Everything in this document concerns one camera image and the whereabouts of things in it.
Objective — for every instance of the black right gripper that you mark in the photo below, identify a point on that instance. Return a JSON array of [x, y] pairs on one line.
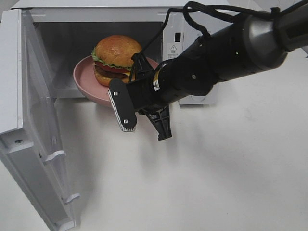
[[150, 91]]

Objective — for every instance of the round white door button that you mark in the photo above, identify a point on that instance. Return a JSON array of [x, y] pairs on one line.
[[197, 99]]

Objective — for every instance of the burger with lettuce and cheese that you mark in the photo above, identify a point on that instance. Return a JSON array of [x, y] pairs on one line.
[[112, 58]]

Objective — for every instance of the pink round plate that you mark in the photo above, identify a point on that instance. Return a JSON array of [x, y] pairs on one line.
[[87, 83]]

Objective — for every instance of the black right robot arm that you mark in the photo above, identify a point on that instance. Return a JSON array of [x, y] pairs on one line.
[[234, 42]]

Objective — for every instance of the white microwave oven body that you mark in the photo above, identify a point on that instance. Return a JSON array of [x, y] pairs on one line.
[[68, 30]]

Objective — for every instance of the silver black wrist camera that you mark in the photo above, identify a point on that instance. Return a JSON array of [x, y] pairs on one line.
[[122, 105]]

